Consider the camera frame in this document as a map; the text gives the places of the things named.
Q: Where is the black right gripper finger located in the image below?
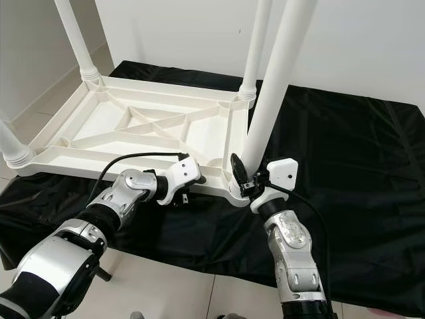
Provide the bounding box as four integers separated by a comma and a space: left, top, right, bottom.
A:
230, 153, 250, 190

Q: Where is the white plastic table leg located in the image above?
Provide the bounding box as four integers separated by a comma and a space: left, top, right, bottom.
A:
238, 0, 273, 102
229, 0, 318, 197
54, 0, 102, 84
0, 120, 35, 168

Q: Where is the white plastic table top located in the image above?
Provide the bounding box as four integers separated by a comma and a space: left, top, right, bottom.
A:
7, 74, 253, 207

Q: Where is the red stool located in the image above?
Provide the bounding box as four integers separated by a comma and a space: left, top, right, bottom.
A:
365, 307, 406, 319

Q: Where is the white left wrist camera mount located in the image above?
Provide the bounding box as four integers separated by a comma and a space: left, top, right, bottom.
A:
155, 156, 202, 205

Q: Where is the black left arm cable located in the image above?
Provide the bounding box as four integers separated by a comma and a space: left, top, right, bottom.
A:
90, 152, 190, 200

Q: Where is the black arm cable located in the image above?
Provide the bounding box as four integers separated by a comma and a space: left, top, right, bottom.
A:
90, 152, 190, 200
269, 183, 333, 313

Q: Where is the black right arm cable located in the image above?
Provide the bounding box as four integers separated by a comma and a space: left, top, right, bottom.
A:
269, 183, 333, 313

